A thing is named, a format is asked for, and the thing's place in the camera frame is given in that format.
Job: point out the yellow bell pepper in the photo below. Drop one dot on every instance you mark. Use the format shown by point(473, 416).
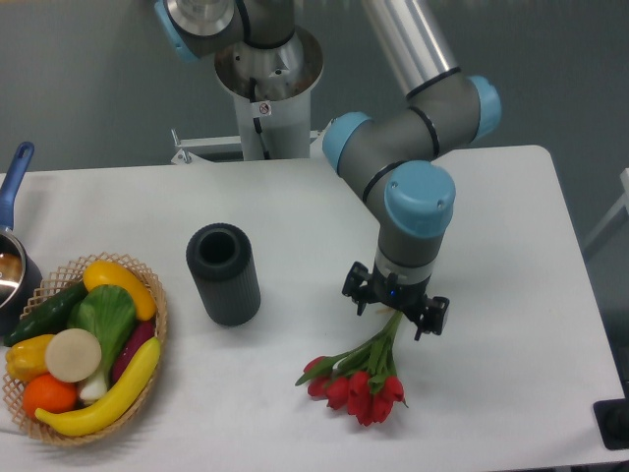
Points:
point(25, 361)

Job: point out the red tulip bouquet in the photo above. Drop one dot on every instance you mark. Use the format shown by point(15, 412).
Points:
point(362, 381)

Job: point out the black device at edge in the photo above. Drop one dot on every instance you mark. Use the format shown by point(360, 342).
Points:
point(612, 420)

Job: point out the yellow squash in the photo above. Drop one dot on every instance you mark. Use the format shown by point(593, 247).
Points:
point(109, 273)

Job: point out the white frame at right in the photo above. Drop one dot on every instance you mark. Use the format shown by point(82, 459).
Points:
point(610, 223)

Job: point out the orange fruit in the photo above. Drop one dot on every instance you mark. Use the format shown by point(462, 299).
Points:
point(50, 394)

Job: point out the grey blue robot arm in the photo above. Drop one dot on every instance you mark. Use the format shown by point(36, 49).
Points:
point(389, 165)

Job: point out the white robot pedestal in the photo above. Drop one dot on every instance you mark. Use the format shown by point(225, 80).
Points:
point(271, 91)

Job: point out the blue handled saucepan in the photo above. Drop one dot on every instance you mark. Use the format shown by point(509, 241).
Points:
point(20, 276)

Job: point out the green cucumber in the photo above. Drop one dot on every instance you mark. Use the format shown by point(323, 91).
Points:
point(49, 317)

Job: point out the yellow banana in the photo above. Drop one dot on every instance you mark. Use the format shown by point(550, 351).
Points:
point(116, 401)

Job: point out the green bok choy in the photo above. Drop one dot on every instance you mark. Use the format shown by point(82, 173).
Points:
point(108, 312)

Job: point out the beige round slice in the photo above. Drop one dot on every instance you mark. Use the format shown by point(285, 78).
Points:
point(72, 355)

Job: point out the dark grey ribbed vase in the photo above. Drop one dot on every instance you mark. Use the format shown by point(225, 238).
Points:
point(221, 261)

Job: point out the woven wicker basket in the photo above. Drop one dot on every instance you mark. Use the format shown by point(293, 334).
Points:
point(57, 280)

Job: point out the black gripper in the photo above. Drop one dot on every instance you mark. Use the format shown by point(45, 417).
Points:
point(428, 314)

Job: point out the purple sweet potato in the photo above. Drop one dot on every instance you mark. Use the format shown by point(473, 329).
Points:
point(140, 334)

